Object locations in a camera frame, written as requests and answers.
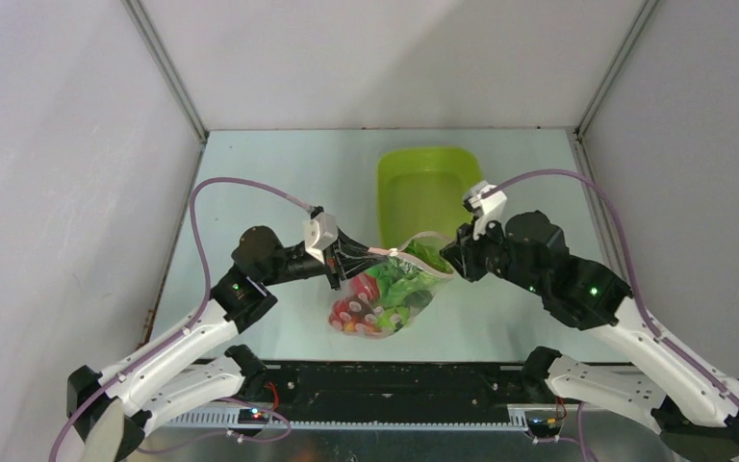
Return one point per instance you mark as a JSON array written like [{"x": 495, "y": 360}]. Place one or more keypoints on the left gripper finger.
[
  {"x": 345, "y": 267},
  {"x": 349, "y": 248}
]

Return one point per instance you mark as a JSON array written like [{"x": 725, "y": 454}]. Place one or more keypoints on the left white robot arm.
[{"x": 113, "y": 410}]

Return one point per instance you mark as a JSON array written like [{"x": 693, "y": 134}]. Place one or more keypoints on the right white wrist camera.
[{"x": 486, "y": 203}]

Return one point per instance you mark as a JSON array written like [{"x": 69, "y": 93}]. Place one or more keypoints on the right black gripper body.
[{"x": 467, "y": 253}]

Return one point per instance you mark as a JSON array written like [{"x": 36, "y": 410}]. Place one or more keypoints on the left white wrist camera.
[{"x": 320, "y": 233}]

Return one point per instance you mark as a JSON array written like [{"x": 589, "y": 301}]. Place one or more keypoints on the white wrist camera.
[
  {"x": 320, "y": 233},
  {"x": 486, "y": 203}
]

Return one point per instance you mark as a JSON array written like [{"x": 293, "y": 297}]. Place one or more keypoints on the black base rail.
[{"x": 363, "y": 392}]

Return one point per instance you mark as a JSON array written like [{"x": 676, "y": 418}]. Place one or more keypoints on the green plastic tray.
[{"x": 421, "y": 189}]

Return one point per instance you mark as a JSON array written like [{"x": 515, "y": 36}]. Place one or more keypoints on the clear pink zip bag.
[{"x": 393, "y": 320}]

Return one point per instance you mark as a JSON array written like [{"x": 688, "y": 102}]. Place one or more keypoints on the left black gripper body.
[{"x": 300, "y": 266}]

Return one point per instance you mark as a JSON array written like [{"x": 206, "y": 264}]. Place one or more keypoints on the green lettuce head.
[{"x": 411, "y": 278}]

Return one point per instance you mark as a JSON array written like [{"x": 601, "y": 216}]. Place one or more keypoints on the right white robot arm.
[{"x": 692, "y": 407}]

